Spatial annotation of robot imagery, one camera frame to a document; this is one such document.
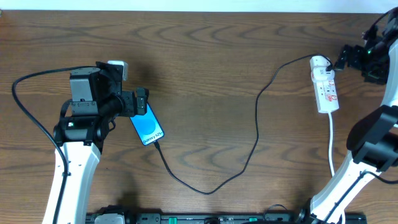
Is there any white power strip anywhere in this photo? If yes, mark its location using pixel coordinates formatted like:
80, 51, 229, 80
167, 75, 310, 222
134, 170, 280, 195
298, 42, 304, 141
311, 67, 339, 114

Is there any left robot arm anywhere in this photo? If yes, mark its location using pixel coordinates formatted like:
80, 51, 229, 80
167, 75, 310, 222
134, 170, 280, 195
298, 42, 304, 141
43, 60, 149, 223

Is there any blue Galaxy smartphone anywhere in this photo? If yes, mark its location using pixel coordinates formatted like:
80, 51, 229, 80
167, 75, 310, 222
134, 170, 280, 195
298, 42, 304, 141
130, 104, 165, 146

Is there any white USB charger adapter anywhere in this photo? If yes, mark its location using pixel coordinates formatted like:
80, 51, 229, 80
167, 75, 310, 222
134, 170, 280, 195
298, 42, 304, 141
310, 55, 332, 72

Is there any white power strip cord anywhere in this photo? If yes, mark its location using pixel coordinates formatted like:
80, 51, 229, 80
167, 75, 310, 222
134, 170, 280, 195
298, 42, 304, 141
327, 112, 346, 224

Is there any black left camera cable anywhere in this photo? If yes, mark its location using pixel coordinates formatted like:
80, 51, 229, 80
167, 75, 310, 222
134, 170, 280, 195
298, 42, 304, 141
11, 65, 97, 224

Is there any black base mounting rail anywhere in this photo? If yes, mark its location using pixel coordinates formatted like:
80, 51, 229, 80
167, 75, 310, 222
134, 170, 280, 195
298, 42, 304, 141
85, 212, 368, 224

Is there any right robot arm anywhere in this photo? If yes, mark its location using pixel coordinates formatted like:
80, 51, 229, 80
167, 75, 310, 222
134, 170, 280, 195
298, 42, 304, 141
296, 8, 397, 223

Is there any black USB charging cable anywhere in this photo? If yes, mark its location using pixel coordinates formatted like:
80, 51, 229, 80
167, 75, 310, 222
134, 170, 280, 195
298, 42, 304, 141
152, 53, 334, 195

